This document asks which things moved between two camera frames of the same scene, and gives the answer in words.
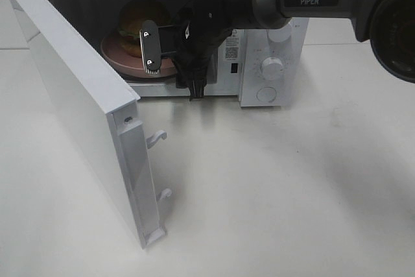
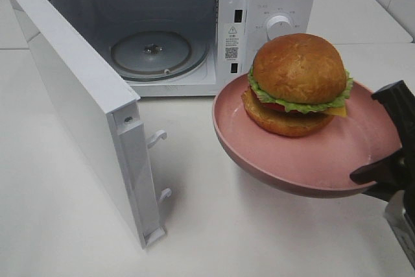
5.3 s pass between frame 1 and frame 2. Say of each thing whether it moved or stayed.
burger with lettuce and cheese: moved
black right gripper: moved
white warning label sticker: stayed
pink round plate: moved
